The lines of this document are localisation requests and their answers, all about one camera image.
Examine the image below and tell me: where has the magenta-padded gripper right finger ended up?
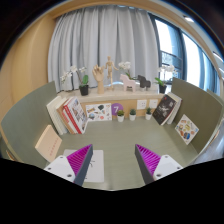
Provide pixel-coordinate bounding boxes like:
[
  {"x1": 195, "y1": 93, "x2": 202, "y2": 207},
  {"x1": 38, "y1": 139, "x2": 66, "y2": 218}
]
[{"x1": 134, "y1": 143, "x2": 184, "y2": 186}]

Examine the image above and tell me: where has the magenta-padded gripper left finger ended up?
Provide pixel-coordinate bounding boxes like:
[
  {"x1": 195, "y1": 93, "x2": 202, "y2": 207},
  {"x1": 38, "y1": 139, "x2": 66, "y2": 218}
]
[{"x1": 43, "y1": 144, "x2": 94, "y2": 187}]

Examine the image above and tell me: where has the white printed mouse pad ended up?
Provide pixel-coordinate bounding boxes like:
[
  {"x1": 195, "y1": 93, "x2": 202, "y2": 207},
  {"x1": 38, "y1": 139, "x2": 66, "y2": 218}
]
[{"x1": 63, "y1": 149, "x2": 105, "y2": 184}]

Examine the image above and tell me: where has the beige card board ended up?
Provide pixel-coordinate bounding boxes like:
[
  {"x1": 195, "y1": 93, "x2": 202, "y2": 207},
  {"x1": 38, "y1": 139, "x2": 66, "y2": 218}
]
[{"x1": 34, "y1": 124, "x2": 63, "y2": 163}]

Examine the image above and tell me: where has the red and white picture magazine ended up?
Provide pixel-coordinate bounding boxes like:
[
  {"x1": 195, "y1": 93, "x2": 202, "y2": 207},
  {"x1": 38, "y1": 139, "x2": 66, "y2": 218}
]
[{"x1": 62, "y1": 96, "x2": 90, "y2": 135}]

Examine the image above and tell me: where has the tan book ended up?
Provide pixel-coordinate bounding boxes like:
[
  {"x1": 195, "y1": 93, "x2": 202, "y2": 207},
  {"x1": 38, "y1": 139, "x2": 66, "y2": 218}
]
[{"x1": 55, "y1": 97, "x2": 76, "y2": 135}]

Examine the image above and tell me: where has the food sticker sheet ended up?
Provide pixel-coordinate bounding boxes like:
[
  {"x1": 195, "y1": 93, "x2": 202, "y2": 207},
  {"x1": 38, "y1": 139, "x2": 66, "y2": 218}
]
[{"x1": 174, "y1": 113, "x2": 200, "y2": 146}]

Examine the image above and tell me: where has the dark cover book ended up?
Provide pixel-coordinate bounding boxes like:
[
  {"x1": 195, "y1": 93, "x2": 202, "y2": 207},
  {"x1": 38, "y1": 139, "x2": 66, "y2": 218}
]
[{"x1": 152, "y1": 94, "x2": 178, "y2": 126}]

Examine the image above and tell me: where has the white sticker sheet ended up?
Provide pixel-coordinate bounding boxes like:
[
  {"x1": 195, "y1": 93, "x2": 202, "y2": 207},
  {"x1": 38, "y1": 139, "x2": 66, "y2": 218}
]
[{"x1": 85, "y1": 102, "x2": 113, "y2": 122}]

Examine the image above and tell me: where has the thick white book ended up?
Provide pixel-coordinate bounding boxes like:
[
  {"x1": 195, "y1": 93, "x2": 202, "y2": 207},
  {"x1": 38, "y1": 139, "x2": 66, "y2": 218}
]
[{"x1": 165, "y1": 91, "x2": 183, "y2": 126}]

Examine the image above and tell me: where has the purple round sign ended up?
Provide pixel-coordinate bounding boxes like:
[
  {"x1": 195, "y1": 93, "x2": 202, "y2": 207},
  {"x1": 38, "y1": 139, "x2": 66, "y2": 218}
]
[{"x1": 110, "y1": 102, "x2": 124, "y2": 117}]

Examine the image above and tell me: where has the wooden desk back shelf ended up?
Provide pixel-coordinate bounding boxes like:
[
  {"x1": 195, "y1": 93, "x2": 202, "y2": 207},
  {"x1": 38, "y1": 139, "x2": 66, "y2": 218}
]
[{"x1": 57, "y1": 87, "x2": 168, "y2": 119}]

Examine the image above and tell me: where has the green desk divider panel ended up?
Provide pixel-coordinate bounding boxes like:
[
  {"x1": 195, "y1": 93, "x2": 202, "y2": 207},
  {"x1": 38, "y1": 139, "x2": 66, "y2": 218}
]
[
  {"x1": 170, "y1": 77, "x2": 224, "y2": 155},
  {"x1": 0, "y1": 80, "x2": 58, "y2": 161}
]

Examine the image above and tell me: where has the white orchid in black pot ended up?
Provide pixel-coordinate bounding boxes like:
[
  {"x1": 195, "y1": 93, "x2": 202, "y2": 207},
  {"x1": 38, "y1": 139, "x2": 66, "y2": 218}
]
[
  {"x1": 153, "y1": 64, "x2": 178, "y2": 95},
  {"x1": 118, "y1": 60, "x2": 138, "y2": 81},
  {"x1": 59, "y1": 65, "x2": 90, "y2": 97}
]

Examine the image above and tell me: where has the dark horse figure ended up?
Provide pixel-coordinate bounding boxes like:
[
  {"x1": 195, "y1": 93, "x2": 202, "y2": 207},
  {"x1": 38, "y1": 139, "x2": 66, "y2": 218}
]
[{"x1": 137, "y1": 74, "x2": 152, "y2": 92}]

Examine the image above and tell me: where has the pink horse figure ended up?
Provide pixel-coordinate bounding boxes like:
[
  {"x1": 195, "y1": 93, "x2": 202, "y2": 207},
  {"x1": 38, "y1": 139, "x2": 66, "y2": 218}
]
[{"x1": 119, "y1": 73, "x2": 137, "y2": 93}]

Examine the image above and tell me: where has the wooden hand model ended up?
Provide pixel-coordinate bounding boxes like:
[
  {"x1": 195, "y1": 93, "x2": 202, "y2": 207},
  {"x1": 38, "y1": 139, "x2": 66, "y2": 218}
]
[{"x1": 91, "y1": 64, "x2": 106, "y2": 95}]

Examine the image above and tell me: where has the wooden mannequin figure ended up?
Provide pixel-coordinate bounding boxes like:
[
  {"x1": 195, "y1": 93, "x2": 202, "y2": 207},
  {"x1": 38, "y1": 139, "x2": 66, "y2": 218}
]
[{"x1": 104, "y1": 55, "x2": 120, "y2": 92}]

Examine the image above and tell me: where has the dark-framed window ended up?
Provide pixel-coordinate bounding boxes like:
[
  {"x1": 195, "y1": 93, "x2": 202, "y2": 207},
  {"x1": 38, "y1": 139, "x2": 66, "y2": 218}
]
[{"x1": 148, "y1": 13, "x2": 221, "y2": 98}]

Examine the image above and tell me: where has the grey curtain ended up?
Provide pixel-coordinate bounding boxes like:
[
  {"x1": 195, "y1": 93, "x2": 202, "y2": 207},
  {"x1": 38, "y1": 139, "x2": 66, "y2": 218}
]
[{"x1": 47, "y1": 4, "x2": 161, "y2": 94}]

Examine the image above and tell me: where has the white wall socket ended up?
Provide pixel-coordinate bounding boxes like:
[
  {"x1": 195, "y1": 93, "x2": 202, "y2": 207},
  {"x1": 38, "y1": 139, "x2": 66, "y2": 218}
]
[
  {"x1": 148, "y1": 98, "x2": 159, "y2": 109},
  {"x1": 136, "y1": 99, "x2": 148, "y2": 111}
]

